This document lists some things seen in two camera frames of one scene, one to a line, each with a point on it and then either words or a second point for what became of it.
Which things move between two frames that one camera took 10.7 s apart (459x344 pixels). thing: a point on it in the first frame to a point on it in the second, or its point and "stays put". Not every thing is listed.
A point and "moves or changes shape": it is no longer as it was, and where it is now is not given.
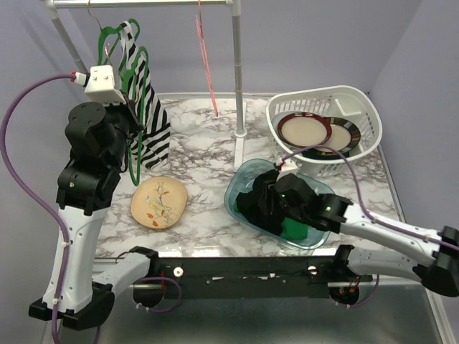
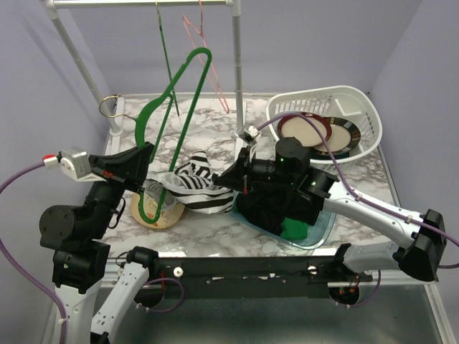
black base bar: (254, 277) stays put
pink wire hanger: (199, 21) moves or changes shape
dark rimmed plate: (344, 136) stays put
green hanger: (115, 31) to (148, 114)
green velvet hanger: (129, 147) to (166, 54)
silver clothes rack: (239, 134) stays put
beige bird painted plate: (158, 202) stays put
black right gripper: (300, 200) to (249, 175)
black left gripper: (128, 110) to (120, 168)
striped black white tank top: (150, 145) to (193, 186)
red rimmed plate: (304, 129) stays put
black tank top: (265, 206) stays put
